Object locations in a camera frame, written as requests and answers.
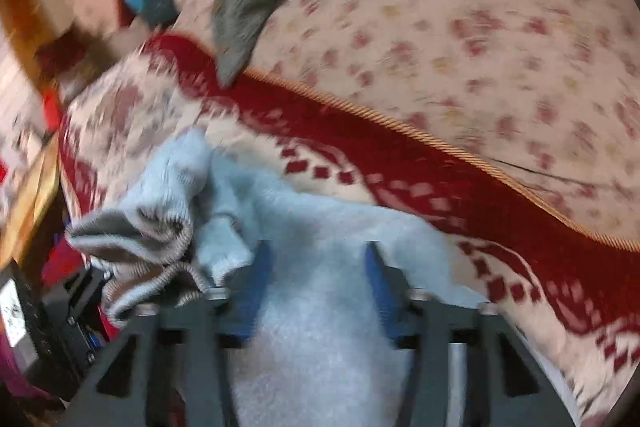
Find red floral plush blanket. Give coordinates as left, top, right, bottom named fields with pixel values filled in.
left=58, top=34, right=639, bottom=426

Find light grey sweatpants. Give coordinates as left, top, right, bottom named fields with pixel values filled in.
left=68, top=129, right=484, bottom=426

